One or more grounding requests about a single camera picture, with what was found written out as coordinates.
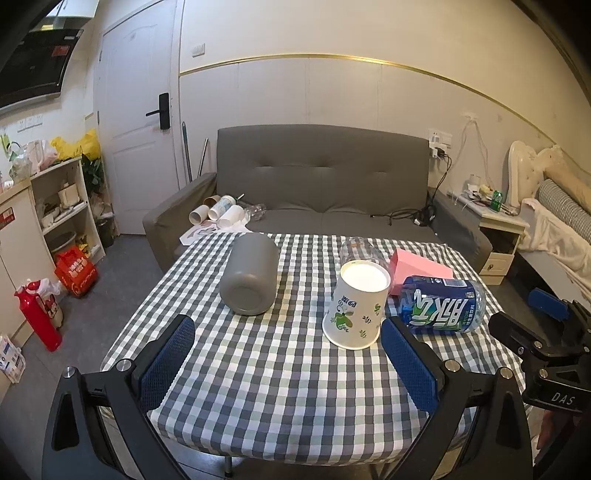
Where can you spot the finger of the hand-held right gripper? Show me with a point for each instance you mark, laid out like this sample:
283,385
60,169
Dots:
549,304
517,334

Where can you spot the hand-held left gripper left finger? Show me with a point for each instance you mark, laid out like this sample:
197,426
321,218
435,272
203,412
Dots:
168,364

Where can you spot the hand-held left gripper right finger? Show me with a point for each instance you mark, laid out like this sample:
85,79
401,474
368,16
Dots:
408,364

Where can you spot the grey cup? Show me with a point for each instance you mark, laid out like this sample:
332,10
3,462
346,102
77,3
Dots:
249,277

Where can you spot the white paper cup green print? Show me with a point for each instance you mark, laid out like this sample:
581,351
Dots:
353,309

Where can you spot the clear glass cup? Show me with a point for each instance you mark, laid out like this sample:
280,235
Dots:
362,249

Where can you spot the brown paper cup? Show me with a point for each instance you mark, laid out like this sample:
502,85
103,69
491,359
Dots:
212,201

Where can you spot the blue drink bottle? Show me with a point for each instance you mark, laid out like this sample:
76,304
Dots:
438,307

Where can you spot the bed with blankets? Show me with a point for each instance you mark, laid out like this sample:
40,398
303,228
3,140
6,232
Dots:
558,240

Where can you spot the white nightstand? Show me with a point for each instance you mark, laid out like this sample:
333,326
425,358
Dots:
503,240

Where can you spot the pink tissue pack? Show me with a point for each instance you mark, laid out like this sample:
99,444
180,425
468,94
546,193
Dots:
415,266

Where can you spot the grey checked pillow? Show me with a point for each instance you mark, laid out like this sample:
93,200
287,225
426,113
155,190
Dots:
568,207

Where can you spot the checkered tablecloth table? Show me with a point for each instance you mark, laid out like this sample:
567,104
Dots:
277,378

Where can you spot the green can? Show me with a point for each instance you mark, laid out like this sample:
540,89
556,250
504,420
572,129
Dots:
497,201

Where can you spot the metal table leg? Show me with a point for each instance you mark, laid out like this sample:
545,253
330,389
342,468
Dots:
228,465

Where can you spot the red gift bag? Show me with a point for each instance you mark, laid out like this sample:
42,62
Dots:
76,272

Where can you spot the white plastic bag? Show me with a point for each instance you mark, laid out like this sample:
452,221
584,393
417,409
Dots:
51,300

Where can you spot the printed paper sheet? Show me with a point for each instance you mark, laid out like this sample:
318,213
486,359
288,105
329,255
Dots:
203,232

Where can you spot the red fire extinguisher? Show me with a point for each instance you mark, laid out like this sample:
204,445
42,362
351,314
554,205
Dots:
37,318

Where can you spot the cream bed headboard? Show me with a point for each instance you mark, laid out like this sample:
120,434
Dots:
531,166

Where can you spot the black trash bin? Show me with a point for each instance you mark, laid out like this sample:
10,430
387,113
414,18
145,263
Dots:
105,233

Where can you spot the white blue box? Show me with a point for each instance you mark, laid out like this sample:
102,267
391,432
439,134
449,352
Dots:
10,360

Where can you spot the grey basin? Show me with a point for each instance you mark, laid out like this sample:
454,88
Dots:
62,241

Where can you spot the cream shelf unit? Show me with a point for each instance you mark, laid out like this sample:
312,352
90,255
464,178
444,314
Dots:
83,217

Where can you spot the clear plastic bottle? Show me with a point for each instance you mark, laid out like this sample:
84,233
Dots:
255,212

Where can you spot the cream cabinet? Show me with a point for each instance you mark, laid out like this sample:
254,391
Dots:
18,244

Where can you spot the white door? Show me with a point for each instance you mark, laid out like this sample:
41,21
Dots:
134,166

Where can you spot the green plant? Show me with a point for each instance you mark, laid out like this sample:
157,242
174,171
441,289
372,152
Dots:
93,173

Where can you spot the grey sofa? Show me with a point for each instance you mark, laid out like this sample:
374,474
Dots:
318,175

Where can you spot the metal stick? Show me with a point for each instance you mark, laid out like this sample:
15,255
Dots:
203,157

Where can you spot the yellow plastic bag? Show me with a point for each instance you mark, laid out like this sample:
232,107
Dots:
76,145

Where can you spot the black door lock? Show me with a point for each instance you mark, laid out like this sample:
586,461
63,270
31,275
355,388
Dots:
162,110

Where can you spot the black range hood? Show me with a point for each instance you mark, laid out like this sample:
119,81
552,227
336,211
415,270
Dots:
32,64

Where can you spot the white wall socket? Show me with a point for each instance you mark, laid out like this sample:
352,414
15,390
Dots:
439,141

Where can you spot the white light switch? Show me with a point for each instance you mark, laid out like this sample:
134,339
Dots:
198,50

